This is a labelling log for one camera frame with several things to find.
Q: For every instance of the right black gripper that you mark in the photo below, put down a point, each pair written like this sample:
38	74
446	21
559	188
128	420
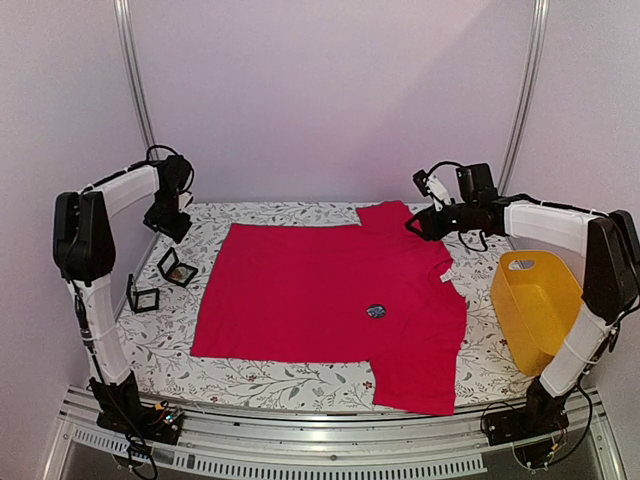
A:
432	230

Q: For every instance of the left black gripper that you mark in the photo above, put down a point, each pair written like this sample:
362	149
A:
176	231

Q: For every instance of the brooch box with orange brooch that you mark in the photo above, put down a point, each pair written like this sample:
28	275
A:
169	262

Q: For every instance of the red polo shirt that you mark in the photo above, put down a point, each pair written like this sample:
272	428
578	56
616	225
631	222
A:
298	294

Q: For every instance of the brooch box with blue brooch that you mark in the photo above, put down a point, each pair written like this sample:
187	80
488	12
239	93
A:
141	301

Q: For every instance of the round blue painted brooch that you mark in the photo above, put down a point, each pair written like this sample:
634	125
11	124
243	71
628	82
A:
376	311

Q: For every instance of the round orange painted brooch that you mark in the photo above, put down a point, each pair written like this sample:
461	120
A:
178	274

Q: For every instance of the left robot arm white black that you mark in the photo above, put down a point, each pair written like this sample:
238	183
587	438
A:
85	253

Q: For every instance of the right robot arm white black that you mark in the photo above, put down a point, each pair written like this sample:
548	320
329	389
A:
602	252

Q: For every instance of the white shirt neck label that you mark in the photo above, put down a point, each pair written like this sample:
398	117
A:
447	276

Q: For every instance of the yellow plastic basket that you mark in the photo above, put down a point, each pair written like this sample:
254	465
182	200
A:
536	299

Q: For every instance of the floral patterned table mat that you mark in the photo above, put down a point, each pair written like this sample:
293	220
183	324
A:
158	343

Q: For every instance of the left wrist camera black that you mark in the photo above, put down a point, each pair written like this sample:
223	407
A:
179	176

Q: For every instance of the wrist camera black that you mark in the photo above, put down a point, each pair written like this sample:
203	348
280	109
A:
475	183
179	176

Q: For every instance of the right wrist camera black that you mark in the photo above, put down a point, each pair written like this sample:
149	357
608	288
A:
475	183

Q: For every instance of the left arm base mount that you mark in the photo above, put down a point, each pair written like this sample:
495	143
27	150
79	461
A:
159	423

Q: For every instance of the left aluminium frame post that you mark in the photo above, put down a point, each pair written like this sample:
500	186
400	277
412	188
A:
127	42

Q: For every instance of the aluminium frame post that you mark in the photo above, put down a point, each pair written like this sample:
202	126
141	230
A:
532	64
127	42

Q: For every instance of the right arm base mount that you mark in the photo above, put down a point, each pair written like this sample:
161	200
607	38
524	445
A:
504	423

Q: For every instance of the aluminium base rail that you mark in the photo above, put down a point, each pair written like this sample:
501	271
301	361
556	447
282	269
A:
224	442

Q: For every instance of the right aluminium frame post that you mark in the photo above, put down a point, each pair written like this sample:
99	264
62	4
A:
532	64

